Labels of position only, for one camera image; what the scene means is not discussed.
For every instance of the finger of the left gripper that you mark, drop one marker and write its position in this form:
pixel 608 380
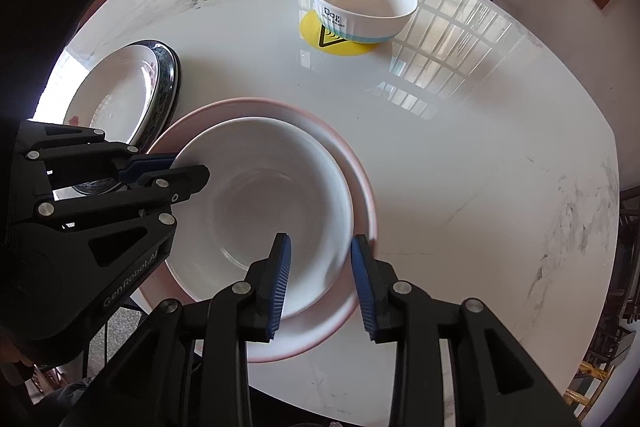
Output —
pixel 56 156
pixel 144 189

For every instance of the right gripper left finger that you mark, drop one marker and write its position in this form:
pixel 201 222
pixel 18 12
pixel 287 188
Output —
pixel 248 311

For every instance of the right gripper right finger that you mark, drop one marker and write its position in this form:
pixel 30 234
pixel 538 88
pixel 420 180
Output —
pixel 399 312

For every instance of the large pink bowl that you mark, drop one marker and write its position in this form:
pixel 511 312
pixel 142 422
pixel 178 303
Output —
pixel 303 331

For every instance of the white plate pink flowers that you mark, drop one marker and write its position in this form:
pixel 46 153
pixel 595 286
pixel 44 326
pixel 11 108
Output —
pixel 117 94

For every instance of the large blue floral plate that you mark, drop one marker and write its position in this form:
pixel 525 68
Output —
pixel 165 101

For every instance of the white bowl rabbit print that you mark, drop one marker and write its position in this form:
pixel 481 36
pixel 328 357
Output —
pixel 265 177

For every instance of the white bowl dog print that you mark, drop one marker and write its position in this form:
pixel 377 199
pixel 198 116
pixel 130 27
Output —
pixel 365 21

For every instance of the yellow round warning sticker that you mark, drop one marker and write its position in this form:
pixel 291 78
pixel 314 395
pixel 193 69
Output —
pixel 323 40

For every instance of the dark chairs at right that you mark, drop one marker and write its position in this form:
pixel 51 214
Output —
pixel 613 337

